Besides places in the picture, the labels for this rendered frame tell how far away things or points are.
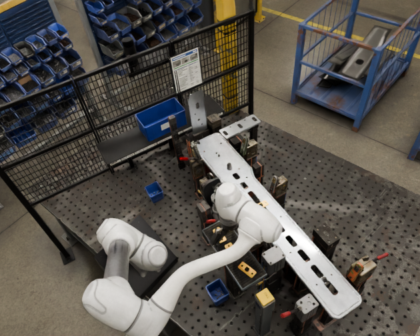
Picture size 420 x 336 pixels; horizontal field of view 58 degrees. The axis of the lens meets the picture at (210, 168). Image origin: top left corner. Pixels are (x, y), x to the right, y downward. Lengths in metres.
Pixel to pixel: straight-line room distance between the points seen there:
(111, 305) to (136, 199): 1.34
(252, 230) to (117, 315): 0.57
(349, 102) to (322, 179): 1.63
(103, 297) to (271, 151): 1.81
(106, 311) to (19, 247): 2.35
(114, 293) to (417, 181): 3.03
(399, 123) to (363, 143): 0.50
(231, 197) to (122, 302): 0.55
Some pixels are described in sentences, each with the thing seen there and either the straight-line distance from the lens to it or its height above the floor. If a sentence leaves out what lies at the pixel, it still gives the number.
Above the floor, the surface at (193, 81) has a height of 1.20.
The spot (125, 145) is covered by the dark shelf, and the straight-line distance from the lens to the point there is 2.60.
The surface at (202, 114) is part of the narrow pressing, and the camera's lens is 2.52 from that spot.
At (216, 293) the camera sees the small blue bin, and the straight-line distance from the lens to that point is 2.27.
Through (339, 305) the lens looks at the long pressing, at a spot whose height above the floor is 1.00.
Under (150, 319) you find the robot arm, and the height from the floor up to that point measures 1.41.
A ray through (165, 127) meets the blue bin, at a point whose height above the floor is 1.09.
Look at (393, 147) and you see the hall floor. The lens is 4.09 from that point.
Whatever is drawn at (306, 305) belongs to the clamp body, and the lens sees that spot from 1.89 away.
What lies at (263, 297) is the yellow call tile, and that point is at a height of 1.16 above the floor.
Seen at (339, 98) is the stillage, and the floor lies 0.17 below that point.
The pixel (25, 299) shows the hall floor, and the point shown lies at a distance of 3.47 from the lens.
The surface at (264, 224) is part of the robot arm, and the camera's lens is 1.40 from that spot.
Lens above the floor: 2.81
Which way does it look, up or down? 50 degrees down
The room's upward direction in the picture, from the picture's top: 7 degrees counter-clockwise
